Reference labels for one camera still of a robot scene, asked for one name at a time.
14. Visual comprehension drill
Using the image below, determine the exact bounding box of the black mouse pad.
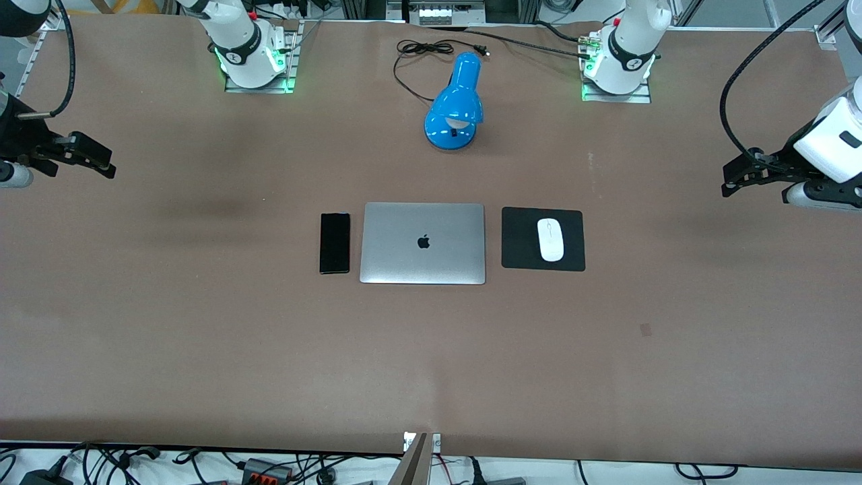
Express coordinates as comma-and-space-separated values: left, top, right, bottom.
501, 207, 587, 273

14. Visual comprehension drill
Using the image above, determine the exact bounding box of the black looped floor cable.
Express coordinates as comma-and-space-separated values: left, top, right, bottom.
673, 463, 739, 481

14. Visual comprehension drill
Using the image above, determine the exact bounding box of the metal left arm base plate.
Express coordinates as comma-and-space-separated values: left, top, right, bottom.
581, 32, 653, 104

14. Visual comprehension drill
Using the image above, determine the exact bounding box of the white connector block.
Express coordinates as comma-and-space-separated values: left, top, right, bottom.
418, 3, 486, 26

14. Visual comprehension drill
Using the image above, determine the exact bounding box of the black lamp power cord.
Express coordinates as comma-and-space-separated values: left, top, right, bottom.
393, 39, 490, 103

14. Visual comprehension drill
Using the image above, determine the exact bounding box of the grey orange power strip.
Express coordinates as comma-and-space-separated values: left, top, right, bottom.
242, 457, 294, 483

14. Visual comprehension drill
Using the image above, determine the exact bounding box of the aluminium corner rail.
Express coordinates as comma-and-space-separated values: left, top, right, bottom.
814, 0, 851, 52

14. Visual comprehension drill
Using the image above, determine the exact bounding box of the black power adapter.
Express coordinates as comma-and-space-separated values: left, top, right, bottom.
20, 467, 72, 485

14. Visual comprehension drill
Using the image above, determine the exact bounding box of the aluminium table edge rail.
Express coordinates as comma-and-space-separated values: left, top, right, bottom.
13, 27, 52, 99

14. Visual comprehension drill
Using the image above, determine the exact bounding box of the black cable to arm base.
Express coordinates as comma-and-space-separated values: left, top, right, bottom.
431, 24, 610, 61

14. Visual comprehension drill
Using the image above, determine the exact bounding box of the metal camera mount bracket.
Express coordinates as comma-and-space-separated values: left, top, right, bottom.
403, 431, 442, 485

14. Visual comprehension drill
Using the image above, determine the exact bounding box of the white computer mouse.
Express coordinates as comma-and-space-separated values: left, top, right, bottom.
537, 218, 565, 262

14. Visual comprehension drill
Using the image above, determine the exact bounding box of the blue desk lamp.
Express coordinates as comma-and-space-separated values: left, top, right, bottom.
424, 52, 484, 152

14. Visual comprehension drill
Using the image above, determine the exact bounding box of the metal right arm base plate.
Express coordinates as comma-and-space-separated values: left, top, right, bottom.
224, 20, 301, 94

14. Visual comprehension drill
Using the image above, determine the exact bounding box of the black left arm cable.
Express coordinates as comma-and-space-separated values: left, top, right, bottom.
719, 0, 826, 169

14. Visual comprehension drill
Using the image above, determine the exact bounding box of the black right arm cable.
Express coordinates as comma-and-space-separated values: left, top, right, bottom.
17, 0, 75, 122

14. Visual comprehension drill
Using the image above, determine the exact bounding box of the black smartphone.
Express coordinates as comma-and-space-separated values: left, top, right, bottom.
319, 212, 351, 275

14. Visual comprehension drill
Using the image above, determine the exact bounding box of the silver closed laptop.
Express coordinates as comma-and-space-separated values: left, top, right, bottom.
359, 202, 486, 286

